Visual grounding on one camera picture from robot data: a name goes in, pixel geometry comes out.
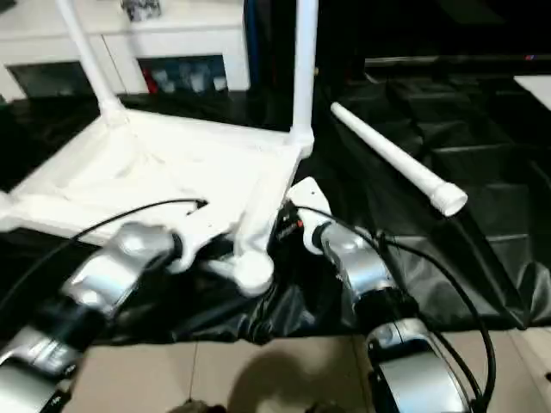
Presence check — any white glass-door cabinet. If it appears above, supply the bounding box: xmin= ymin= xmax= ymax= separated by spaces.
xmin=0 ymin=0 xmax=251 ymax=101

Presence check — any small grey bundle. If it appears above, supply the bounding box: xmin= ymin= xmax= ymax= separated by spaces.
xmin=120 ymin=0 xmax=165 ymax=23

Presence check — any white plastic table top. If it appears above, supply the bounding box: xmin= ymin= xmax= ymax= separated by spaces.
xmin=0 ymin=107 xmax=316 ymax=299

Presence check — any black work mat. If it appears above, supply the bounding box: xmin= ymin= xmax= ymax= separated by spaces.
xmin=0 ymin=82 xmax=551 ymax=347

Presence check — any dark robot left foot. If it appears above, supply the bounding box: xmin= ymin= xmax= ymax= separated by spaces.
xmin=170 ymin=400 xmax=218 ymax=413

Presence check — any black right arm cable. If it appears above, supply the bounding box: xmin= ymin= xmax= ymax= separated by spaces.
xmin=294 ymin=205 xmax=498 ymax=413

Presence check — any white paper sheet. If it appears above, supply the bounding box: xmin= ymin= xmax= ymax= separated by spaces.
xmin=514 ymin=75 xmax=551 ymax=110

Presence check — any black side table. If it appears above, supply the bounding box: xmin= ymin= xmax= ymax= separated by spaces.
xmin=365 ymin=55 xmax=551 ymax=80

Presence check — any white plastic table leg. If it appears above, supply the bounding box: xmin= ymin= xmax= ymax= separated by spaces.
xmin=55 ymin=0 xmax=127 ymax=127
xmin=290 ymin=0 xmax=320 ymax=149
xmin=330 ymin=101 xmax=469 ymax=217

